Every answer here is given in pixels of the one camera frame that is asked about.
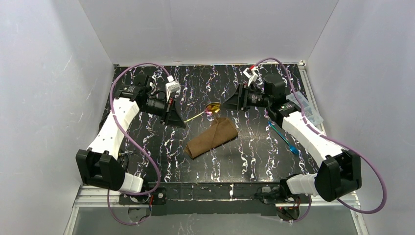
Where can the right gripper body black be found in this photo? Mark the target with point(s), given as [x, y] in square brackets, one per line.
[242, 98]

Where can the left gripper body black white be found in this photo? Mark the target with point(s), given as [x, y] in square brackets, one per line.
[167, 112]

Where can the red yellow handled utensil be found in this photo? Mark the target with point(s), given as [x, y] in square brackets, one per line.
[211, 108]

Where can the brown woven cloth napkin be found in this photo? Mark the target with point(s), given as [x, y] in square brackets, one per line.
[221, 131]

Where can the blue handled utensil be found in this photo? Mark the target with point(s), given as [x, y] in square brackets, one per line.
[292, 148]

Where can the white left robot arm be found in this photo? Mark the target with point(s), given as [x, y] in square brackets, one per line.
[98, 164]

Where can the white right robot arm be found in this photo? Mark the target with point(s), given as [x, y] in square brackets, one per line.
[339, 169]

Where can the clear plastic compartment box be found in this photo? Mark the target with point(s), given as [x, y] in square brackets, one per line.
[310, 112]

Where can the aluminium side rail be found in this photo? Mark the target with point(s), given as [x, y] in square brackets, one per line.
[310, 139]

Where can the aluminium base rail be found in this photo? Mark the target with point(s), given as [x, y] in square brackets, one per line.
[204, 198]

